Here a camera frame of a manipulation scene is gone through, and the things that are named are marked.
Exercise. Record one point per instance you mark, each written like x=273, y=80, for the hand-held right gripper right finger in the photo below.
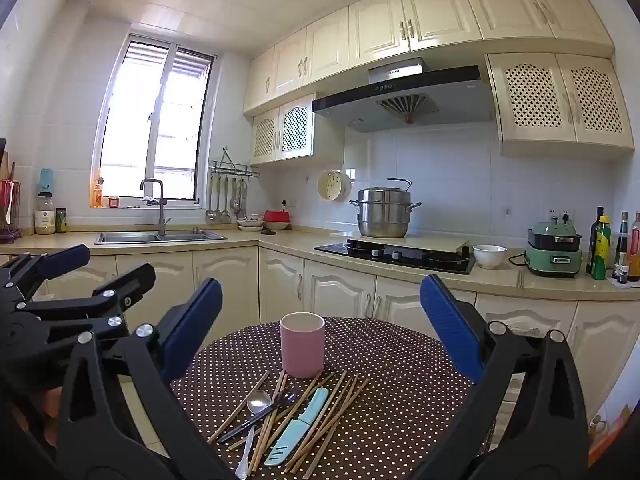
x=450, y=320

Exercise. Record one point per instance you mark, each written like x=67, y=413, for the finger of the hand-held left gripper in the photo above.
x=125, y=287
x=65, y=261

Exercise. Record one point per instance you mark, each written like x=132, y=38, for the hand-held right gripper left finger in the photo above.
x=195, y=322

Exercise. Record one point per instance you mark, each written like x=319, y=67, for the silver metal spoon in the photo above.
x=259, y=402

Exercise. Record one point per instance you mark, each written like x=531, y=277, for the pink cup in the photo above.
x=302, y=350

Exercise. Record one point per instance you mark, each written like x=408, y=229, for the bunch of wooden chopsticks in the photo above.
x=334, y=402

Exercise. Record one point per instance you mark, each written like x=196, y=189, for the light blue knife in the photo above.
x=300, y=425

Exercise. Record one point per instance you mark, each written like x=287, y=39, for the person's left hand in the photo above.
x=47, y=402

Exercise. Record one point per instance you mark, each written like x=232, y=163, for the small green jar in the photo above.
x=61, y=221

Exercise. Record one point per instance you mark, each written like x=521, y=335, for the white label glass jar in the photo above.
x=44, y=217

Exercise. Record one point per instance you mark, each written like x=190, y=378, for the stainless steel sink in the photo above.
x=150, y=236

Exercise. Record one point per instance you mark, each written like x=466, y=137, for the white bowl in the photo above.
x=490, y=257

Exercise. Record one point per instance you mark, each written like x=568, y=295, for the red utensil holder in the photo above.
x=9, y=210

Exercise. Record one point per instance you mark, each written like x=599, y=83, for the orange bottle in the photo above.
x=97, y=192

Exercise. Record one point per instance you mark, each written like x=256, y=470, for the small red jar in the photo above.
x=113, y=202

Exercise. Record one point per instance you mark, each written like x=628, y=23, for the light blue cup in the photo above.
x=46, y=180

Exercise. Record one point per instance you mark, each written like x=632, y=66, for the grey kitchen faucet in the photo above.
x=161, y=210

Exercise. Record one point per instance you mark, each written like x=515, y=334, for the brown polka dot tablecloth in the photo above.
x=400, y=410

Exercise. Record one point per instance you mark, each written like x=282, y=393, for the hanging metal ladle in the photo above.
x=210, y=212

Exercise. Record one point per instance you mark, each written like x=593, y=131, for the hanging metal turner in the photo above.
x=225, y=215

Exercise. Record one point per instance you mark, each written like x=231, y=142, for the black gas cooktop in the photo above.
x=360, y=251

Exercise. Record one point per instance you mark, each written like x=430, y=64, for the stacked white bowls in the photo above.
x=250, y=223

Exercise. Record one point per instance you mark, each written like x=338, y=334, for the green multi cooker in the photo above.
x=552, y=255

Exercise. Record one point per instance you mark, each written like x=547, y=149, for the stainless steel steamer pot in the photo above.
x=384, y=215

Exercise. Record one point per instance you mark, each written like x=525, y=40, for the cream lower cabinets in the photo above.
x=330, y=285

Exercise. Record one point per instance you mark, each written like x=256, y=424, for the red container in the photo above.
x=277, y=219

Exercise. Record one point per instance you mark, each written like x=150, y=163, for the hanging metal skimmer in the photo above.
x=242, y=195

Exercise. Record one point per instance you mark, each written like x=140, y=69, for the white framed window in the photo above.
x=150, y=125

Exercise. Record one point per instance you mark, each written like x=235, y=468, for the green bottle yellow cap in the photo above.
x=601, y=255

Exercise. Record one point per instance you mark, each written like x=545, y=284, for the dark oil bottle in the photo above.
x=595, y=230

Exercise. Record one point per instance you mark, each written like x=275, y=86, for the cream round perforated tray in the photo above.
x=331, y=187

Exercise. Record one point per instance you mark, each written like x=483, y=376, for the dark sauce bottle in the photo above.
x=621, y=250

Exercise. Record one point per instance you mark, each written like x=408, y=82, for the red sauce bottle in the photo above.
x=635, y=255

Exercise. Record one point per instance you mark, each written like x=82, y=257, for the black range hood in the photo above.
x=400, y=110

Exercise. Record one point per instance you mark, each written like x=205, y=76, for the small cream lattice cabinet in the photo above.
x=295, y=127

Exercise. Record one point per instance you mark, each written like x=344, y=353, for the large cream lattice cabinet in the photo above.
x=560, y=105

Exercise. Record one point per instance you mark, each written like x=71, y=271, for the wall power outlet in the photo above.
x=560, y=216

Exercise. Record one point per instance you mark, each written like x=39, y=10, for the metal utensil rail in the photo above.
x=232, y=164

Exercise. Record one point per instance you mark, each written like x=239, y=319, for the cream upper wall cabinets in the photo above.
x=380, y=25

